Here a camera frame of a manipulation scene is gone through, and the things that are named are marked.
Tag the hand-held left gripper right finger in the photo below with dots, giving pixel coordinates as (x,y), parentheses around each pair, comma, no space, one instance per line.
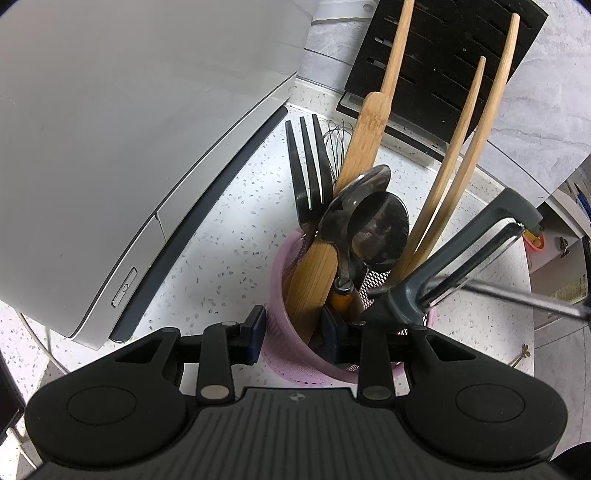
(331,339)

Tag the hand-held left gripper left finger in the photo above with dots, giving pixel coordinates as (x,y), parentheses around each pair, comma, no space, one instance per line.
(256,334)

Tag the pink mesh cup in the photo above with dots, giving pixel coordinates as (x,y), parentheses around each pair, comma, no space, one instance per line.
(300,364)

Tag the small steel spoon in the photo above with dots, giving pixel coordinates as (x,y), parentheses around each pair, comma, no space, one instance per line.
(378,230)

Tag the grey peeler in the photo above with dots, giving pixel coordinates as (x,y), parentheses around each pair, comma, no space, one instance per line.
(461,241)

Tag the long steel utensil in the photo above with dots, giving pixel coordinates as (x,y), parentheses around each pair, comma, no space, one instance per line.
(531,300)

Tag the wooden spatula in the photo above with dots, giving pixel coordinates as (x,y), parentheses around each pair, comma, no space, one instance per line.
(364,134)

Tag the steel whisk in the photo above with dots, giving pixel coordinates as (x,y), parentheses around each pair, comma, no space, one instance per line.
(336,147)

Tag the open cabinet door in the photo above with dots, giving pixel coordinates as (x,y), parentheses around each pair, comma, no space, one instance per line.
(549,318)

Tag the pink basin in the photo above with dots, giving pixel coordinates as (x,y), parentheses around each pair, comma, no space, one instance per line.
(535,242)

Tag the white countertop appliance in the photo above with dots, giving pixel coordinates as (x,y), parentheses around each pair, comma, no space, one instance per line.
(115,138)

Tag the metal door hinge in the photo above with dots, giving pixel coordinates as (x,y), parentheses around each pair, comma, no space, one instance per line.
(563,247)

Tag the black device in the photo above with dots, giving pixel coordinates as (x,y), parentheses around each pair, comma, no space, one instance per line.
(9,401)

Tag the blue object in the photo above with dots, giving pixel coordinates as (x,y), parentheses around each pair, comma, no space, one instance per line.
(582,201)

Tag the black knife block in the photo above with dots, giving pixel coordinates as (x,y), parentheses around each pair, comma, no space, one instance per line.
(443,50)

